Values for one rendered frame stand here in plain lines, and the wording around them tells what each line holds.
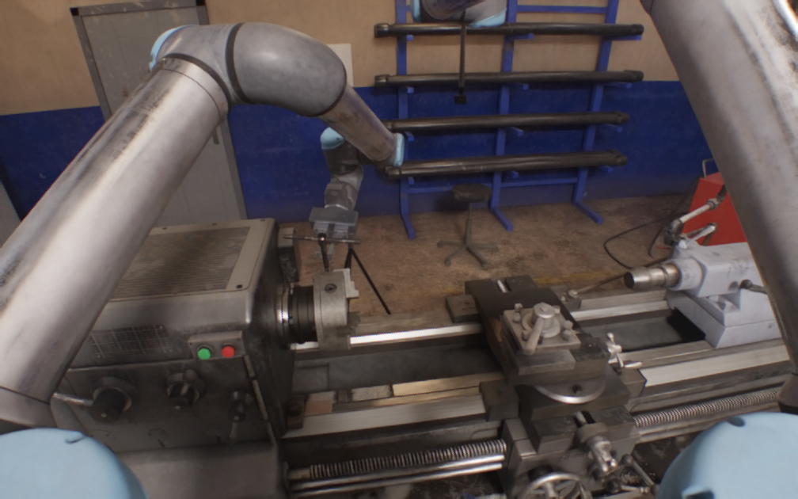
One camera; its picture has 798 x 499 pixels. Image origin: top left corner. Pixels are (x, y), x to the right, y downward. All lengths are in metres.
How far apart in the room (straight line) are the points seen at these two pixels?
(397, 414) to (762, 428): 1.09
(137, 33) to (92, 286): 3.92
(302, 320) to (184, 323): 0.34
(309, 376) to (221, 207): 3.11
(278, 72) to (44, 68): 4.25
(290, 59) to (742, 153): 0.54
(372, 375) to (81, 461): 1.34
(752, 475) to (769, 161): 0.26
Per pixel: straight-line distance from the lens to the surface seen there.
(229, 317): 1.04
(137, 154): 0.54
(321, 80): 0.65
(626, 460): 1.44
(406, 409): 1.34
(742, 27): 0.51
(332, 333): 1.21
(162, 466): 1.42
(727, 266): 1.77
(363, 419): 1.33
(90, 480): 0.33
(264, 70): 0.63
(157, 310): 1.10
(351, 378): 1.60
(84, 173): 0.53
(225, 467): 1.36
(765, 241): 0.47
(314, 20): 4.04
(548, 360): 1.23
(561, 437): 1.32
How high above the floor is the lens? 1.90
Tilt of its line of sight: 30 degrees down
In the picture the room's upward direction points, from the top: 1 degrees counter-clockwise
